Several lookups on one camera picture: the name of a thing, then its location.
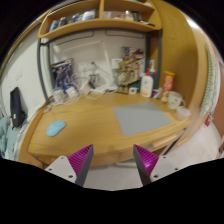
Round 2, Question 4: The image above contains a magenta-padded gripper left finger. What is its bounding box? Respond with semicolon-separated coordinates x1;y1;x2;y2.
44;143;95;188

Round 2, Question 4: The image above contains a black hanging bag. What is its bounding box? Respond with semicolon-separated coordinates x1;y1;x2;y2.
9;87;27;128

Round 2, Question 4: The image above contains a teal bedding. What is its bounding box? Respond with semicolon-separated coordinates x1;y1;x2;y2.
0;114;21;158

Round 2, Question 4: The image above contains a stack of colourful boxes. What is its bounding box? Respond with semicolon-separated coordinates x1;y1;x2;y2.
121;46;146;84

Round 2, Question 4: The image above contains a robot model kit box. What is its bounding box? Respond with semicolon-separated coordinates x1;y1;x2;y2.
50;58;75;89

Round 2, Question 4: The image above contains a white plastic lid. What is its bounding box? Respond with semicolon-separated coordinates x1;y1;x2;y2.
175;106;192;121

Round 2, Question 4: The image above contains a white wall box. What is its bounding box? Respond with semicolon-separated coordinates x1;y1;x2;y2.
110;58;124;70

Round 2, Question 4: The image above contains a brown tree figurine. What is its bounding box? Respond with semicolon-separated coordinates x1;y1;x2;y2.
116;60;134;94

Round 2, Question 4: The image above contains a clear plastic dome container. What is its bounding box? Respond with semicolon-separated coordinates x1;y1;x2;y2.
52;88;68;103

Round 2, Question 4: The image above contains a clear spray bottle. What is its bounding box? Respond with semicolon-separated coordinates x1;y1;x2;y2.
148;59;157;78

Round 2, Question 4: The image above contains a light blue computer mouse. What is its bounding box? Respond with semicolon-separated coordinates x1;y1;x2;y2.
45;120;67;138

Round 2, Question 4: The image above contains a white charger block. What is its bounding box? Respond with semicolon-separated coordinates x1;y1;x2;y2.
64;84;79;98

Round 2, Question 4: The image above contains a wooden shelf unit with items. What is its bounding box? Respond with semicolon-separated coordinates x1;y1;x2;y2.
37;0;163;40

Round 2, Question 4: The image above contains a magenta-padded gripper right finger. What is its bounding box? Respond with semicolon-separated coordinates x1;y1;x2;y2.
132;143;181;187

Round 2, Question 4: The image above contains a white mug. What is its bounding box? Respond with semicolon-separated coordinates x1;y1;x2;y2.
166;90;186;111

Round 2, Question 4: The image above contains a white lotion pump bottle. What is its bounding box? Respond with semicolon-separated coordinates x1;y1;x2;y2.
139;68;154;98

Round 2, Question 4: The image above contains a grey metal desk frame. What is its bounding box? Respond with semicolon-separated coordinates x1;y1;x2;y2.
36;28;163;98

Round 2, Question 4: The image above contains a red chips can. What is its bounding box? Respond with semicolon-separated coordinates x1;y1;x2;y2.
160;70;176;103

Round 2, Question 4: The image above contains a grey mouse pad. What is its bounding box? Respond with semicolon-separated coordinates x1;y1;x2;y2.
113;101;173;137

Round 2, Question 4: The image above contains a white wall socket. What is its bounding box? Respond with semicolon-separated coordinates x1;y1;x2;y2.
78;61;101;76

